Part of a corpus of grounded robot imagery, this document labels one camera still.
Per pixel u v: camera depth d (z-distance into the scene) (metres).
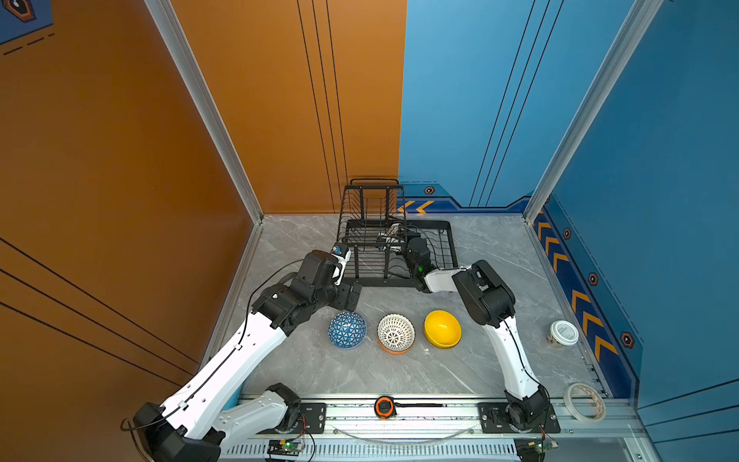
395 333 0.85
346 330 0.87
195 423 0.38
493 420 0.73
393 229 1.03
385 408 0.73
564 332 0.81
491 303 0.61
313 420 0.74
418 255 0.82
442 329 0.84
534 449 0.71
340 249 0.63
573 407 0.74
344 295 0.64
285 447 0.71
